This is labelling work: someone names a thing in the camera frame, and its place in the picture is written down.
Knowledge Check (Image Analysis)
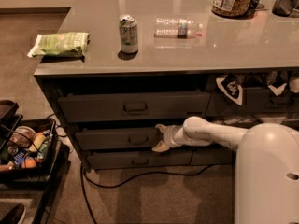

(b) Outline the green chip bag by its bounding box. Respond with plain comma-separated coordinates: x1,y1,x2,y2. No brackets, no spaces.
27,32,90,58

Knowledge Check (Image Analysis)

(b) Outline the dark glass pitcher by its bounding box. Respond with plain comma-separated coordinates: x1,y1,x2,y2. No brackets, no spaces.
272,0,298,17

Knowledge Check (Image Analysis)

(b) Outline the grey drawer cabinet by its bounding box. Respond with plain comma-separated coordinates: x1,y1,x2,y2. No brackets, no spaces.
35,0,299,170

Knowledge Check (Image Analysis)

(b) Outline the white snack bag in drawer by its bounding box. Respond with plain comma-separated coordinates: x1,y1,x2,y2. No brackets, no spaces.
267,71,287,96

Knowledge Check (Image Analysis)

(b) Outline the black white snack bag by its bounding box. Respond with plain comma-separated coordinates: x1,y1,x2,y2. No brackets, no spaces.
216,74,243,105

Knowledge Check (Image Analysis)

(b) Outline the black floor cable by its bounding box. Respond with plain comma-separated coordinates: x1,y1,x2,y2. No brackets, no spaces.
79,163,216,224

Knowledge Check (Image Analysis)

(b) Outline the black bin with groceries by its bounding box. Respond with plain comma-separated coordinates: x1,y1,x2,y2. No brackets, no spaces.
0,119,70,183

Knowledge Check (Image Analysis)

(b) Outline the black shoe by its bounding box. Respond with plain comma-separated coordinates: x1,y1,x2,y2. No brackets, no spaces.
0,203,26,224

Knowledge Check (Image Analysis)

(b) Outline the grey drawer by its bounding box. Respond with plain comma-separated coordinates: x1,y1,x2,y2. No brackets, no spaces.
191,146,235,166
87,149,192,169
207,114,299,130
58,91,210,123
75,127,161,150
206,87,299,117

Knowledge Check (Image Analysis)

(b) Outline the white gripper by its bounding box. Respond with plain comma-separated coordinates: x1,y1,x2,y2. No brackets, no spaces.
151,124,183,153

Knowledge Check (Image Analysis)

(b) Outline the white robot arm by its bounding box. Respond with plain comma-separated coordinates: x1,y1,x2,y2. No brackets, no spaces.
152,117,299,224

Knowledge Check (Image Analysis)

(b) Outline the clear plastic water bottle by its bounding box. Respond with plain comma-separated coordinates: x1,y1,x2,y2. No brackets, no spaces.
154,18,203,39

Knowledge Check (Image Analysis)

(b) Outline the green white soda can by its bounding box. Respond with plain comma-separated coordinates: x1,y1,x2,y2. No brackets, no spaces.
119,14,138,53

